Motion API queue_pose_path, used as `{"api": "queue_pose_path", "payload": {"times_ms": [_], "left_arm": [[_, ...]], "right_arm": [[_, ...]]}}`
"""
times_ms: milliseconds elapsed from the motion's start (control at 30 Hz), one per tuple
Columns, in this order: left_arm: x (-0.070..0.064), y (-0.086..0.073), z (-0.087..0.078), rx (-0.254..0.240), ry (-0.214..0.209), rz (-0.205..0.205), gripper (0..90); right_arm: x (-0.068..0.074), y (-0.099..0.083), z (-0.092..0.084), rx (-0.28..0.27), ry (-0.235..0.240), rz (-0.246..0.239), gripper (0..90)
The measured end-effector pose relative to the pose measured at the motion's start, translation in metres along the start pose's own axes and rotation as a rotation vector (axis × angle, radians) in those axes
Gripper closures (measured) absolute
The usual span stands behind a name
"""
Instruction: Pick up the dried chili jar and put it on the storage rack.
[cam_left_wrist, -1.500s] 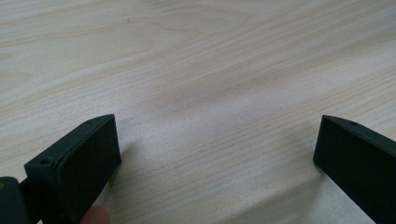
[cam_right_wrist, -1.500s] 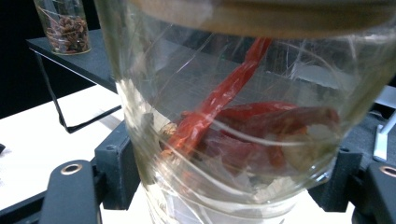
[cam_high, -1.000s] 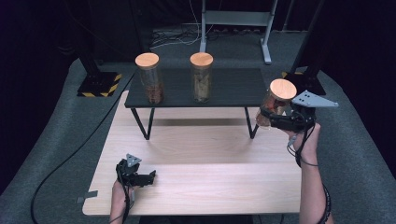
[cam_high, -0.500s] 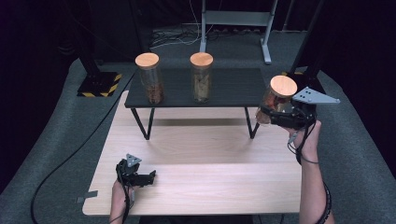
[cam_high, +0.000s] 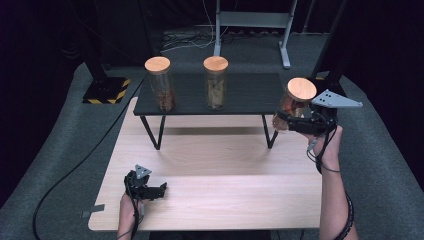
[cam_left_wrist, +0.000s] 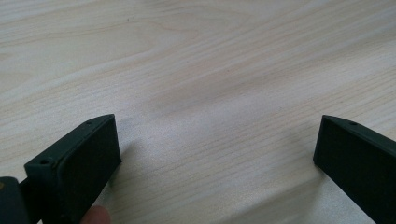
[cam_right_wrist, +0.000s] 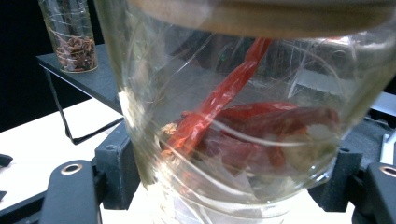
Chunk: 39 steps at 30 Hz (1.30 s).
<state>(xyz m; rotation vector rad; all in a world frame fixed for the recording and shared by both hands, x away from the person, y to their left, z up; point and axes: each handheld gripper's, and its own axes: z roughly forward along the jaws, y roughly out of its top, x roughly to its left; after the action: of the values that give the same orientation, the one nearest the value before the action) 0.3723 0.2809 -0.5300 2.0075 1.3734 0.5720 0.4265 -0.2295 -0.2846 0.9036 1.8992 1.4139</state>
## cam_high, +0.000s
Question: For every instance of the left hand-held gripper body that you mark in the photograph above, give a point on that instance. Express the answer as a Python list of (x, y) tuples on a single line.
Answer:
[(138, 185)]

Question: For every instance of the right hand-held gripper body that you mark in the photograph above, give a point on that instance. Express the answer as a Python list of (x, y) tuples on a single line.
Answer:
[(313, 125)]

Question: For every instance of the glass jar with orange filling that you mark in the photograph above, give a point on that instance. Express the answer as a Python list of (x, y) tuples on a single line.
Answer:
[(300, 90)]

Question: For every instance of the black shelf with metal legs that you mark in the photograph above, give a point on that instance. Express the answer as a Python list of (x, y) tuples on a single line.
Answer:
[(253, 93)]

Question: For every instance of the glass jar with tan filling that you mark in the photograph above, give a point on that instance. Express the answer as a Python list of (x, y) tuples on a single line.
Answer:
[(216, 86)]

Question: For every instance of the glass jar with dark brown filling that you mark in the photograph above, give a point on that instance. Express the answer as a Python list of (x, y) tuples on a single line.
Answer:
[(161, 86)]

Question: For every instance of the person's left hand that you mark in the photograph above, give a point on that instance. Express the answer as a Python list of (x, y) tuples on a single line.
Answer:
[(128, 211)]

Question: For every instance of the person's right hand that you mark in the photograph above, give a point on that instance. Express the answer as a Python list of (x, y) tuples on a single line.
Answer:
[(331, 150)]

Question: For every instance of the grey tape strip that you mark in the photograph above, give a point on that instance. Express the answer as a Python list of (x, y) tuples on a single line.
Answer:
[(93, 210)]

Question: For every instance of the black stand with striped base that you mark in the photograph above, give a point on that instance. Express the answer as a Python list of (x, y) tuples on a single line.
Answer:
[(106, 90), (333, 66)]

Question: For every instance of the grey metal stand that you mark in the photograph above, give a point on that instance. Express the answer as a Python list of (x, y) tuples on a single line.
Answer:
[(253, 19)]

